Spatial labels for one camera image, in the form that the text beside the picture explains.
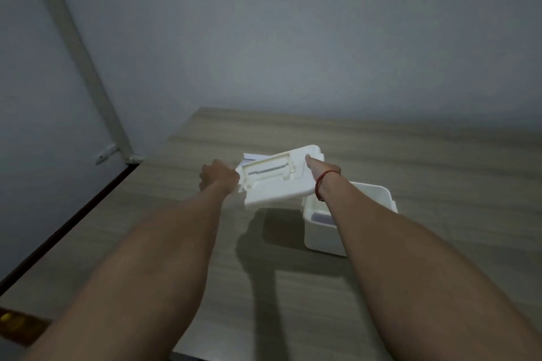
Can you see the person's left hand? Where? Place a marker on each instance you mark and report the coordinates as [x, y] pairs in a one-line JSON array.
[[220, 176]]

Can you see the white box lid with handle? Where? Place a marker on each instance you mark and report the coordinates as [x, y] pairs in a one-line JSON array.
[[271, 191]]

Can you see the grey metal partition post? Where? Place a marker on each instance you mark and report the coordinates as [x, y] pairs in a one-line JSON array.
[[76, 52]]

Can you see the white table power socket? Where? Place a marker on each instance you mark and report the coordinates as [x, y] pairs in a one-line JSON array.
[[254, 157]]

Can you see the person's left forearm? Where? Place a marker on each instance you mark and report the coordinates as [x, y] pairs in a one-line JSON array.
[[139, 272]]

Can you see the person's right hand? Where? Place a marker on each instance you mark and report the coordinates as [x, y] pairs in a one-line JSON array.
[[319, 168]]

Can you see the white plastic storage box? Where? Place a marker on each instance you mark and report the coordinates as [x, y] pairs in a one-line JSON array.
[[322, 238]]

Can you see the person's right forearm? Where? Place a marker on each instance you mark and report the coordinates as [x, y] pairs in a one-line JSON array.
[[415, 280]]

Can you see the white metal post bracket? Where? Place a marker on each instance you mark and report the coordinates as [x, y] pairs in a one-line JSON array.
[[106, 154]]

